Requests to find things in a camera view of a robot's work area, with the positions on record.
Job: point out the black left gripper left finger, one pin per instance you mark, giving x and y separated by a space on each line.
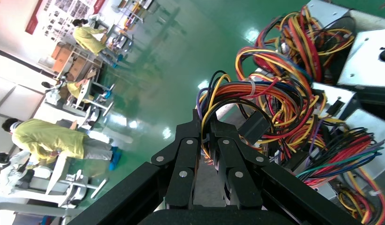
183 161

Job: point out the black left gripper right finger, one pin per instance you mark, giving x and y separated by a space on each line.
235 167

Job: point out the white work table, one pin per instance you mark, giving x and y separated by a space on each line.
60 170

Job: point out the person in yellow coat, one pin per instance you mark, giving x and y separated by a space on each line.
86 37
46 139
74 88

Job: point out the stacked cardboard boxes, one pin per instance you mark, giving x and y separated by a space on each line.
63 56

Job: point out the red framed poster board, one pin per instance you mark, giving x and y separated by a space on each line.
65 15

